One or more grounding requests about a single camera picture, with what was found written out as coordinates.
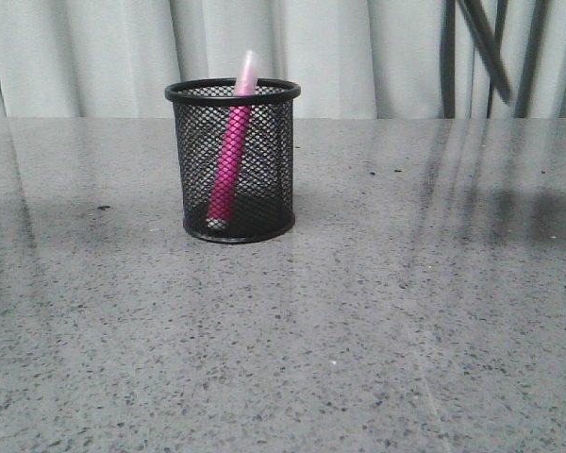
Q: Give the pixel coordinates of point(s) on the pink marker pen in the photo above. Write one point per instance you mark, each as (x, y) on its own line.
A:
(222, 195)

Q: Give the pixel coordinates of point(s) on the grey orange scissors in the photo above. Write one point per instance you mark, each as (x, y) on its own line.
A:
(480, 29)

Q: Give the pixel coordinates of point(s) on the black mesh pen cup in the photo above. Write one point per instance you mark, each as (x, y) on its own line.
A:
(263, 205)

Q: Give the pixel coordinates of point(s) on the light grey curtain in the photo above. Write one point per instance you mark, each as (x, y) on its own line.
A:
(352, 59)

